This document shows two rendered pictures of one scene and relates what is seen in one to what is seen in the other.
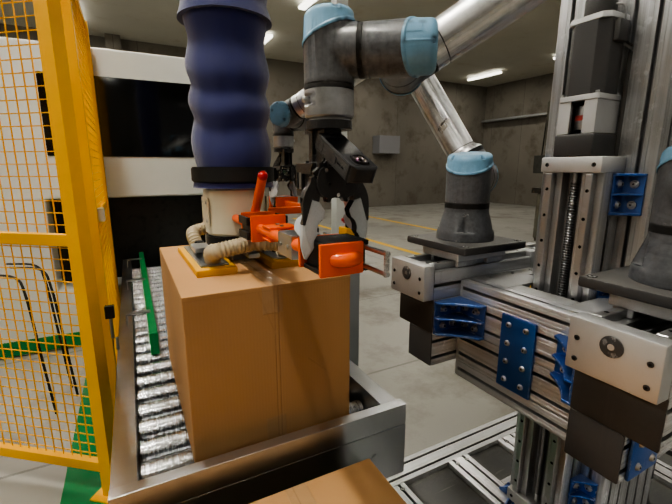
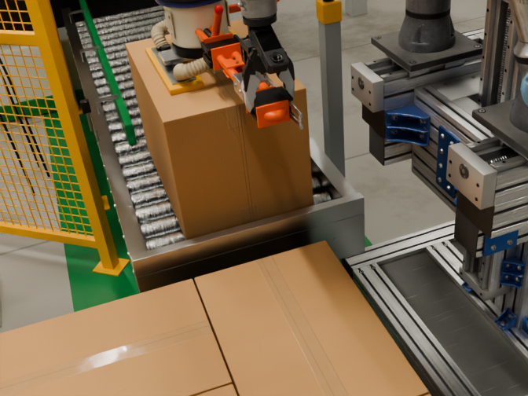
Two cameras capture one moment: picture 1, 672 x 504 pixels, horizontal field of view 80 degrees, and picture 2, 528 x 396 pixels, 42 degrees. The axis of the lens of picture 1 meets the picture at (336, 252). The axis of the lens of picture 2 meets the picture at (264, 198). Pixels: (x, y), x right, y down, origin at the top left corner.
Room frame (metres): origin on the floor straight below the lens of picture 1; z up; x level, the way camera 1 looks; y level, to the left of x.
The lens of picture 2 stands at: (-0.74, -0.25, 1.81)
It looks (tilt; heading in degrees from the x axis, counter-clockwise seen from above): 35 degrees down; 12
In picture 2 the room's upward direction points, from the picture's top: 6 degrees counter-clockwise
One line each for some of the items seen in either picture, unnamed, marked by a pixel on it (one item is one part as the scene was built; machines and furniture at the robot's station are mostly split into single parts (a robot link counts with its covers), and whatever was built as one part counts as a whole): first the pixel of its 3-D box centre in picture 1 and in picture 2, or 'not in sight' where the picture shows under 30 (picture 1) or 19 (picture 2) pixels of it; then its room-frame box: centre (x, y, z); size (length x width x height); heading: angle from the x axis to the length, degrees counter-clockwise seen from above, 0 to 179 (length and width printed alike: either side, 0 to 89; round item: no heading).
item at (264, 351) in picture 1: (244, 323); (215, 122); (1.14, 0.28, 0.77); 0.60 x 0.40 x 0.40; 27
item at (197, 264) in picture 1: (204, 253); (172, 62); (1.10, 0.37, 0.99); 0.34 x 0.10 x 0.05; 28
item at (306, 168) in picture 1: (327, 162); (261, 41); (0.64, 0.01, 1.24); 0.09 x 0.08 x 0.12; 28
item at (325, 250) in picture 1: (329, 254); (266, 107); (0.62, 0.01, 1.10); 0.08 x 0.07 x 0.05; 28
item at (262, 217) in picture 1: (263, 225); (223, 51); (0.93, 0.17, 1.10); 0.10 x 0.08 x 0.06; 118
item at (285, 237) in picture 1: (299, 243); (250, 85); (0.74, 0.07, 1.09); 0.07 x 0.07 x 0.04; 28
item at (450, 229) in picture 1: (465, 220); (427, 23); (1.09, -0.36, 1.09); 0.15 x 0.15 x 0.10
